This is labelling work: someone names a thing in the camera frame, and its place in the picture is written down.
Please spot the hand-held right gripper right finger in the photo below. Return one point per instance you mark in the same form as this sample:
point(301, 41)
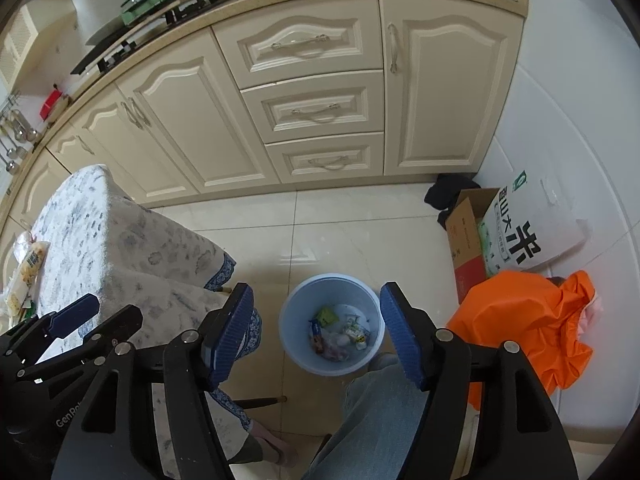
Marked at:
point(405, 340)

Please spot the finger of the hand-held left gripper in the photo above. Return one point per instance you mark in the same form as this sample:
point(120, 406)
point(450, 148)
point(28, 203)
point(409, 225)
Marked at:
point(117, 322)
point(75, 315)

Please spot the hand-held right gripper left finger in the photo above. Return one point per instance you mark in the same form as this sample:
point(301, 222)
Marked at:
point(230, 335)

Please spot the white wrapper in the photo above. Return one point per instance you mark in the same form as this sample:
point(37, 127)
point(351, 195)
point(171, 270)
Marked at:
point(356, 332)

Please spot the pile of snack packets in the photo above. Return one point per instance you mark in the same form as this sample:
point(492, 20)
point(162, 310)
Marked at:
point(30, 265)

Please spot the pink snack wrapper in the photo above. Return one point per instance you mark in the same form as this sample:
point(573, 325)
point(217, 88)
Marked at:
point(336, 351)

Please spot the light blue plastic bin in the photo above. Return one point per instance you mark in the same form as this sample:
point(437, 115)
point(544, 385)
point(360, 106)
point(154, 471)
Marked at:
point(300, 320)

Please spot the green snack wrapper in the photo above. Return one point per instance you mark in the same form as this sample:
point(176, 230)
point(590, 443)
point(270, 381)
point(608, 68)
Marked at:
point(325, 316)

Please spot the blue snack wrapper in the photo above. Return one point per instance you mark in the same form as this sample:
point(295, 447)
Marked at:
point(316, 335)

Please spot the wooden table leg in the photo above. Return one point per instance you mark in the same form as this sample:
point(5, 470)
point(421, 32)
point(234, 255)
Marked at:
point(225, 289)

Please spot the floral tablecloth table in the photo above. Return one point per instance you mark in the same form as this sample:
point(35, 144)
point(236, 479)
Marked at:
point(125, 250)

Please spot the person's leg in jeans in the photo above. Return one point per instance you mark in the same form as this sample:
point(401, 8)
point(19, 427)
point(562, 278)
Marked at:
point(370, 425)

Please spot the orange plastic bag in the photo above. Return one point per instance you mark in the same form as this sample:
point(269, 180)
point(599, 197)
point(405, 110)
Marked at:
point(515, 320)

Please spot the cardboard box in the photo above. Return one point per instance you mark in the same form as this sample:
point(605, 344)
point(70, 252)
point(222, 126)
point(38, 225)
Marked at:
point(465, 245)

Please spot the person's foot in slipper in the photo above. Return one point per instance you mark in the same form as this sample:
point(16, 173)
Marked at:
point(275, 445)

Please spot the cream kitchen cabinet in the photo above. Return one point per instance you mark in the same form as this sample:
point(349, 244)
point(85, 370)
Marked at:
point(45, 185)

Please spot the black cloth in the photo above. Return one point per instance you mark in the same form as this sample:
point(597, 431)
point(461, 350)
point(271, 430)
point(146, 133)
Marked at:
point(445, 192)

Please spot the cream cabinet door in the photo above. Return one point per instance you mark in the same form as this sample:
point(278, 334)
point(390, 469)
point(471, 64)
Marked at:
point(450, 85)
point(195, 110)
point(125, 150)

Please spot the white rice bag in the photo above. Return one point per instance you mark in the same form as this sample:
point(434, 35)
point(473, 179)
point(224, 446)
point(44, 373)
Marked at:
point(540, 220)

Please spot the hanging metal utensils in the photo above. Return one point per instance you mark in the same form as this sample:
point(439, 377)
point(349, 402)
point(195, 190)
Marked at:
point(17, 135)

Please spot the pink plastic bag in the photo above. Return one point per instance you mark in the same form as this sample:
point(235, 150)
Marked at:
point(592, 312)

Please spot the cream cabinet drawer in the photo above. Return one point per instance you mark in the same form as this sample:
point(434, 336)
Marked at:
point(315, 107)
point(327, 160)
point(300, 40)

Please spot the red plastic container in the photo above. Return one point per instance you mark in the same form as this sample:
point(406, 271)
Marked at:
point(52, 102)

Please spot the black gas stove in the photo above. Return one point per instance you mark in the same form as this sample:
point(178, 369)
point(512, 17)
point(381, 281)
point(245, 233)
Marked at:
point(115, 50)

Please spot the cream wall cabinet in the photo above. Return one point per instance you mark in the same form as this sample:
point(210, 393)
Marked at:
point(25, 45)

